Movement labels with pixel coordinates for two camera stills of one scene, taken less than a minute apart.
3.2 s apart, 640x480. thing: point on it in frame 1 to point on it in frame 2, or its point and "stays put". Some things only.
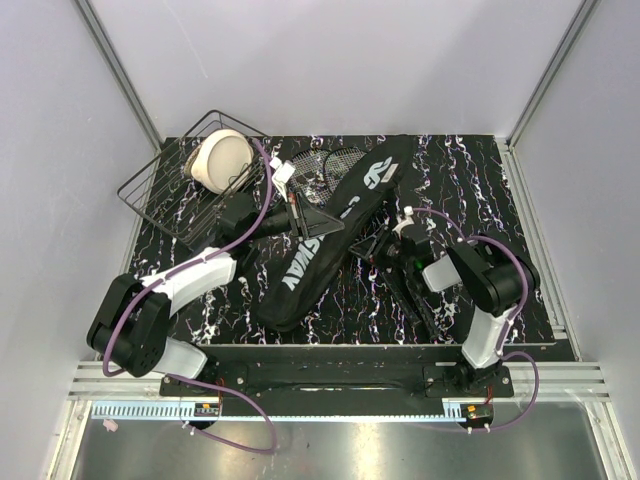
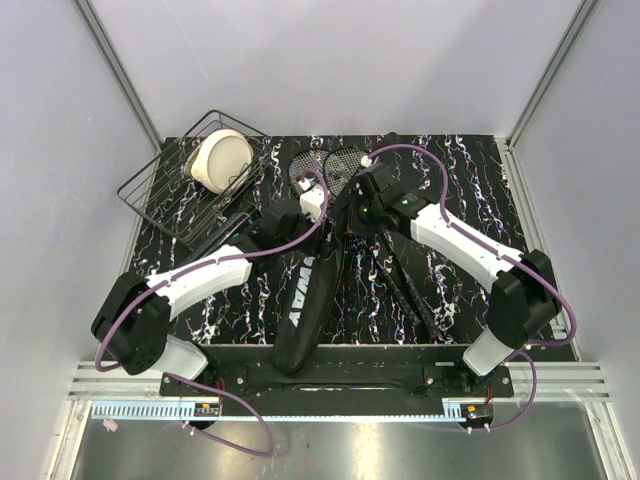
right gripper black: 364,247 to 357,198
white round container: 221,162 stays put
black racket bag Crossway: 306,269 to 312,293
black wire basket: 165,193 stays put
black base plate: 340,371 stays put
